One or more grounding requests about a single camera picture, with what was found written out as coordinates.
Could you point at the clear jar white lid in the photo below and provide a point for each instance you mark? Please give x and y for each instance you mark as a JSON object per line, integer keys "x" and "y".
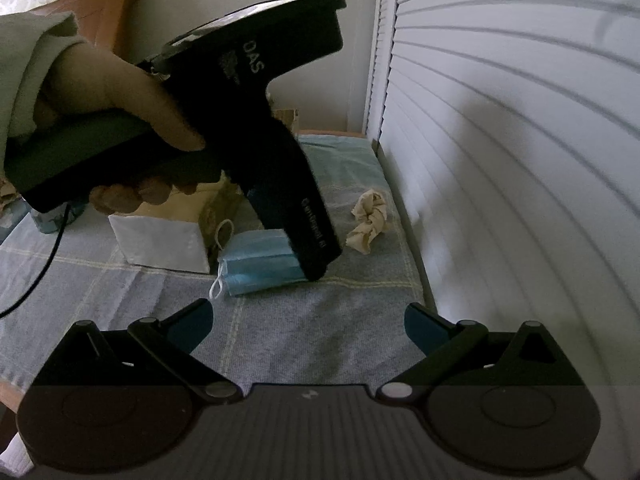
{"x": 50, "y": 222}

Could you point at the blue face mask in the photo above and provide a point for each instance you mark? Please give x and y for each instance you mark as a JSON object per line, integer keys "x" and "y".
{"x": 253, "y": 261}

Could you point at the closed tan cardboard box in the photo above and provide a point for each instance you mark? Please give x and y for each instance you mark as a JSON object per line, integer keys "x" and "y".
{"x": 183, "y": 234}

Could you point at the white louvered door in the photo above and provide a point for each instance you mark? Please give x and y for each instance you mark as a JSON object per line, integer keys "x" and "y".
{"x": 509, "y": 130}

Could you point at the light blue towel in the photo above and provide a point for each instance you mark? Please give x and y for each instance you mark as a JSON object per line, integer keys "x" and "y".
{"x": 345, "y": 167}

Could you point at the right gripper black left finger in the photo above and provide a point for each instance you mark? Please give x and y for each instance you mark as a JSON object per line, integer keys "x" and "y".
{"x": 170, "y": 343}

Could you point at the grey sleeve forearm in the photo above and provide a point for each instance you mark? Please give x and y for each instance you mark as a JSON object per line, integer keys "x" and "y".
{"x": 30, "y": 44}

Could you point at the white cloth with beige knot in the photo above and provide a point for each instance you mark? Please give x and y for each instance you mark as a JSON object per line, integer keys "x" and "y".
{"x": 370, "y": 213}

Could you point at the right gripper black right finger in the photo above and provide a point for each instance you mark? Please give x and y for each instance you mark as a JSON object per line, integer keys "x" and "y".
{"x": 444, "y": 345}

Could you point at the grey checked blanket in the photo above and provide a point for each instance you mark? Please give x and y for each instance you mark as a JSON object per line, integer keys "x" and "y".
{"x": 348, "y": 327}

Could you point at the open brown cardboard box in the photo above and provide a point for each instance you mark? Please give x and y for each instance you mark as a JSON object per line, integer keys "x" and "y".
{"x": 289, "y": 117}

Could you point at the wooden headboard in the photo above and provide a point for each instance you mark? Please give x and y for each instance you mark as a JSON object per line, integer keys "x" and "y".
{"x": 104, "y": 23}

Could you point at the brown floral cloth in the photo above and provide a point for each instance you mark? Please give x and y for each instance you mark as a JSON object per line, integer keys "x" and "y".
{"x": 8, "y": 196}

